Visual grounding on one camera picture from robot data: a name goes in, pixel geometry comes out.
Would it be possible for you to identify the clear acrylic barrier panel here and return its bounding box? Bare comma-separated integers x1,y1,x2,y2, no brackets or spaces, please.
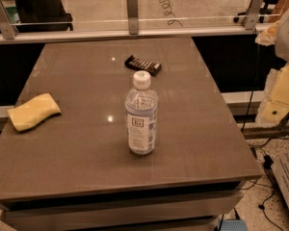
0,0,289,34

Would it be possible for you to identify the middle metal bracket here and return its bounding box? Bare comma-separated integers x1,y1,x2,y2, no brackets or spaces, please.
126,0,139,35

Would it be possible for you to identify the coiled black cable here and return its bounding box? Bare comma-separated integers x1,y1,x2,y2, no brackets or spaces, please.
151,0,183,28

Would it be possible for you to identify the right metal bracket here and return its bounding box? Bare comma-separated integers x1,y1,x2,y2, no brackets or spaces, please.
243,0,264,30

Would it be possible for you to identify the black office chair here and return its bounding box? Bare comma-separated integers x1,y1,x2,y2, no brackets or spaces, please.
14,0,73,33

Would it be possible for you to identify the yellow sponge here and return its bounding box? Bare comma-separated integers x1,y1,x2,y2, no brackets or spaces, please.
8,93,61,132

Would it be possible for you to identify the blue plastic water bottle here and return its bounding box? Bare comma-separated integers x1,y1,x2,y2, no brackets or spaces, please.
125,70,158,155

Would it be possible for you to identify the black power cable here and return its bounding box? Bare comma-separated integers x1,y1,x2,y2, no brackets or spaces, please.
240,41,285,231

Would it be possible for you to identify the black snack bar wrapper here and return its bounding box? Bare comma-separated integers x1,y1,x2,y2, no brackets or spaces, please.
124,55,162,76

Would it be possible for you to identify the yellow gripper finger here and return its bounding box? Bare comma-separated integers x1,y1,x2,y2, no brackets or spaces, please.
256,63,289,125
255,21,279,46

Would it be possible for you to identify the left metal bracket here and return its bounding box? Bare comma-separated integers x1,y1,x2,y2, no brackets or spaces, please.
0,0,18,39

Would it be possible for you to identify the blue box under table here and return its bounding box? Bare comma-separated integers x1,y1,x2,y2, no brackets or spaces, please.
220,219,249,231

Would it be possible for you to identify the metal bracket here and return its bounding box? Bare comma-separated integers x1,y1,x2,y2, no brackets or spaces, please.
126,0,139,35
0,0,18,39
243,0,264,30

